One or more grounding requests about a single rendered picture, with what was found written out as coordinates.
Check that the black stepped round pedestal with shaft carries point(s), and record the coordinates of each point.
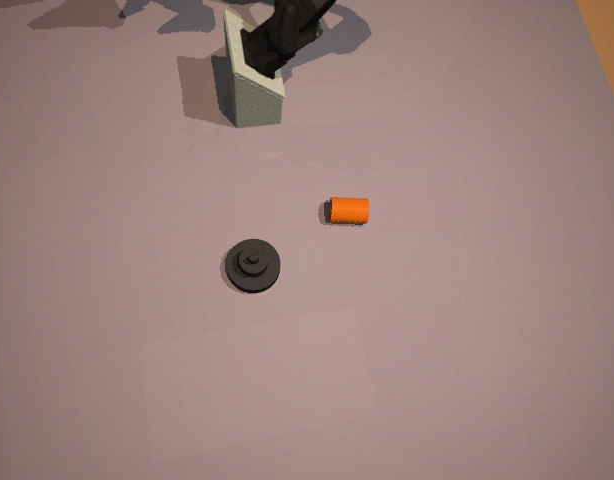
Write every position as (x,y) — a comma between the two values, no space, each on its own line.
(253,265)

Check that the orange knob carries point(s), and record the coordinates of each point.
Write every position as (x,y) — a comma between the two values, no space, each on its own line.
(348,210)

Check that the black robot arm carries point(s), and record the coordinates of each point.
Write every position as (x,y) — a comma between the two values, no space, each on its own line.
(293,25)

